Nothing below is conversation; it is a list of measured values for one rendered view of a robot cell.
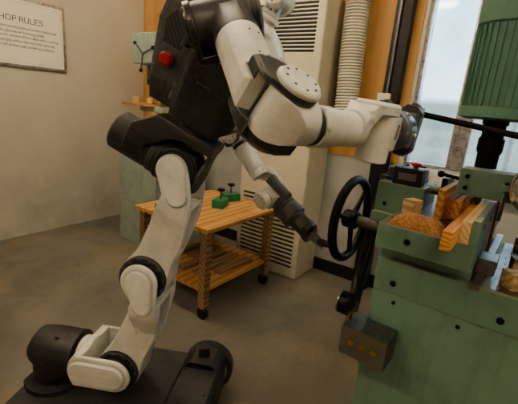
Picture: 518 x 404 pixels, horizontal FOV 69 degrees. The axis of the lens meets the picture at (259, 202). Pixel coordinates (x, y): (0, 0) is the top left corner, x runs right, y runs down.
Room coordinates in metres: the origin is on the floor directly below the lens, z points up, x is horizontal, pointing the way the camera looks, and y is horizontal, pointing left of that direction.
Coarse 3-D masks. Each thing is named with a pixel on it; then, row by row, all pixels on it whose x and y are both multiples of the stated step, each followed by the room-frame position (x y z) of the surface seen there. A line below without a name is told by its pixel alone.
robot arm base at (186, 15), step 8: (256, 0) 0.78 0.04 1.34; (184, 8) 0.77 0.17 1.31; (256, 8) 0.78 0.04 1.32; (184, 16) 0.77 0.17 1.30; (256, 16) 0.78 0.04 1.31; (184, 24) 0.77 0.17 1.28; (192, 24) 0.76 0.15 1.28; (192, 32) 0.76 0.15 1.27; (264, 32) 0.81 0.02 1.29; (192, 40) 0.77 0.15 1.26; (192, 48) 0.80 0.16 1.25; (200, 48) 0.84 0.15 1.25; (200, 56) 0.80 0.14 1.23; (208, 56) 0.81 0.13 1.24; (216, 56) 0.82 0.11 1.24; (200, 64) 0.82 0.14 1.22; (208, 64) 0.83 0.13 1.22
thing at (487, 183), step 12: (468, 168) 0.97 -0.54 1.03; (480, 168) 0.99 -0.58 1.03; (468, 180) 0.97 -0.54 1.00; (480, 180) 0.95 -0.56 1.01; (492, 180) 0.94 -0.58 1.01; (504, 180) 0.92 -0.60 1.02; (456, 192) 0.98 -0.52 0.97; (468, 192) 0.97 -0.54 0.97; (480, 192) 0.95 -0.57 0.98; (492, 192) 0.93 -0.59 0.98
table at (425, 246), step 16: (432, 208) 1.05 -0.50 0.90; (384, 224) 0.86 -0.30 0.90; (448, 224) 0.90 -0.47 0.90; (496, 224) 1.14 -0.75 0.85; (384, 240) 0.85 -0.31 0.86; (400, 240) 0.83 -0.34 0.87; (416, 240) 0.81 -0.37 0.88; (432, 240) 0.79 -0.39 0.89; (480, 240) 0.81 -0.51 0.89; (416, 256) 0.81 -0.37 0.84; (432, 256) 0.79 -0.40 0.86; (448, 256) 0.77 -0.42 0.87; (464, 256) 0.75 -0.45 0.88
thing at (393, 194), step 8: (384, 184) 1.10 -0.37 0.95; (392, 184) 1.08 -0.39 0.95; (400, 184) 1.07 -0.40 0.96; (432, 184) 1.11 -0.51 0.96; (384, 192) 1.09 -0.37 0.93; (392, 192) 1.08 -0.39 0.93; (400, 192) 1.07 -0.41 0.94; (408, 192) 1.05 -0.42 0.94; (416, 192) 1.04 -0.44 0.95; (424, 192) 1.03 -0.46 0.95; (376, 200) 1.11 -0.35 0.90; (384, 200) 1.09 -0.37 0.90; (392, 200) 1.08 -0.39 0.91; (400, 200) 1.06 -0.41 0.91; (424, 200) 1.04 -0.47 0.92; (432, 200) 1.13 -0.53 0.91; (376, 208) 1.10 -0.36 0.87; (384, 208) 1.09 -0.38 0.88; (392, 208) 1.08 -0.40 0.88; (400, 208) 1.06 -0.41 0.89
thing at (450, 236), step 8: (472, 208) 0.92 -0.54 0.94; (464, 216) 0.84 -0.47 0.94; (456, 224) 0.76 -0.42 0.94; (448, 232) 0.70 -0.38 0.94; (456, 232) 0.73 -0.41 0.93; (440, 240) 0.71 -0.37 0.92; (448, 240) 0.70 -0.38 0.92; (456, 240) 0.75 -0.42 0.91; (440, 248) 0.71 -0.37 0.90; (448, 248) 0.70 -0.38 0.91
